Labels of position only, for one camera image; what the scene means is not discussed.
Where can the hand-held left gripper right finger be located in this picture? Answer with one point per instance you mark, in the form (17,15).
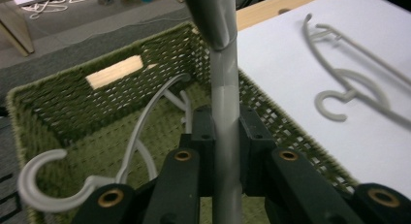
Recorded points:
(253,136)

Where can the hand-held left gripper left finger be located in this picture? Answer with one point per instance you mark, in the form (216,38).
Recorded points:
(205,136)

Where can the grey plastic clothes hanger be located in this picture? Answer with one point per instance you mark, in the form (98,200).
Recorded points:
(319,104)
(226,120)
(24,185)

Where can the green woven basket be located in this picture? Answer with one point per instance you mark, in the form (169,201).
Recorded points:
(64,98)

